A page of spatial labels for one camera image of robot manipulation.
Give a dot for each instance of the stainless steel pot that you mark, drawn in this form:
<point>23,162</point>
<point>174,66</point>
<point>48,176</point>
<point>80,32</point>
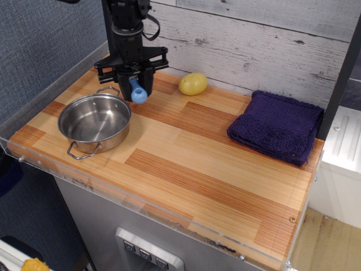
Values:
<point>95,123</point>

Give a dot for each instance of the yellow object bottom left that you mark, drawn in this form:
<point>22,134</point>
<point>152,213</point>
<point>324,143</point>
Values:
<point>34,265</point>

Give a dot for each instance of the white ribbed appliance top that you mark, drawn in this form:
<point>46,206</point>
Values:
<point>342,146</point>

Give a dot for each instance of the silver dispenser button panel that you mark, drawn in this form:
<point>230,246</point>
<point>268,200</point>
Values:
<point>147,251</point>

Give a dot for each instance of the black vertical post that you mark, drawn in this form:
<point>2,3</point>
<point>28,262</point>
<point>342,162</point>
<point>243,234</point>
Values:
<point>340,86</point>
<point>106,5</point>

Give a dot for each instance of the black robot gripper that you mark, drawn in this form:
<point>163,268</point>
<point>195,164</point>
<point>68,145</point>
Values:
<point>129,58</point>

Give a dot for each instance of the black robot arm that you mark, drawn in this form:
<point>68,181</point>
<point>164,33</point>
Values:
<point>130,14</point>

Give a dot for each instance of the black vertical post right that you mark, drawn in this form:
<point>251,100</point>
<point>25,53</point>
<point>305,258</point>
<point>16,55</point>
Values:
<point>340,86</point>

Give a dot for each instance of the black vertical post left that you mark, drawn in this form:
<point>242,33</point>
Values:
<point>106,5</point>

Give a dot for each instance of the folded purple towel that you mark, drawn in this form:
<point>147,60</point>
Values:
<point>280,127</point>

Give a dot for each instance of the yellow toy potato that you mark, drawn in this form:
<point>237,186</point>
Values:
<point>193,84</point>

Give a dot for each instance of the blue spoon with grey bowl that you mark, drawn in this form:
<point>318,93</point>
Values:
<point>138,93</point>

